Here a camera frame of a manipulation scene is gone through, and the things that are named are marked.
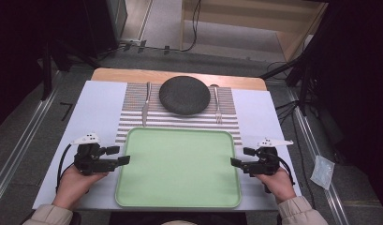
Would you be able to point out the light green tray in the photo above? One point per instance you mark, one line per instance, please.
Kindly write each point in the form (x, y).
(179, 168)

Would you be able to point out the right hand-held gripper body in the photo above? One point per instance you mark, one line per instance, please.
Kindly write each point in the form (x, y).
(264, 161)

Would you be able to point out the pale blue table sheet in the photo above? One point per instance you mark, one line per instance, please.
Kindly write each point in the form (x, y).
(95, 109)

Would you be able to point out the dark grey round plate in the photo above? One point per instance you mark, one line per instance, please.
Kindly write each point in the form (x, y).
(184, 95)

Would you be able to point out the person's left hand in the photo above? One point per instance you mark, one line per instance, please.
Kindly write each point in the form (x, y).
(74, 187)

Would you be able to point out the silver fork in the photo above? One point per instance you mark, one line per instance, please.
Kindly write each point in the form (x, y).
(217, 103)

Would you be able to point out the white power strip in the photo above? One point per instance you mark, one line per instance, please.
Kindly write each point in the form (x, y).
(130, 41)

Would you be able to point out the silver table knife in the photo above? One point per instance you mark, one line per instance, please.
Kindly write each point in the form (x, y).
(146, 103)

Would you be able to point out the striped placemat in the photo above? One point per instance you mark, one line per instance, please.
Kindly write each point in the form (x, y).
(136, 103)

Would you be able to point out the clear plastic bag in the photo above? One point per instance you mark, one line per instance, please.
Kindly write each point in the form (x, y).
(322, 172)

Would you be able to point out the black tripod stand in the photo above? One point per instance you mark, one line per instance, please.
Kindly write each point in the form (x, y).
(304, 81)

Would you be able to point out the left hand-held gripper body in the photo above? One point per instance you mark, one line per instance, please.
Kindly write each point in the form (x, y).
(87, 159)

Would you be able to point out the black metal stand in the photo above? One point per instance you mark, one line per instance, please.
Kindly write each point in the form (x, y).
(48, 68)

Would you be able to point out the wooden shelf unit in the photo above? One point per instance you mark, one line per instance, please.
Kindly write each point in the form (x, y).
(236, 15)

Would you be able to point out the metal floor rail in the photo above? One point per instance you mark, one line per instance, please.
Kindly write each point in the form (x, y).
(26, 134)
(320, 162)

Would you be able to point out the person's right hand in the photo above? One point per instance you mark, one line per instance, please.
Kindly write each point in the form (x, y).
(278, 186)

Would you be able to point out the dark cabinet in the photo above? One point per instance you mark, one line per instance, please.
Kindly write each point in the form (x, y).
(101, 25)

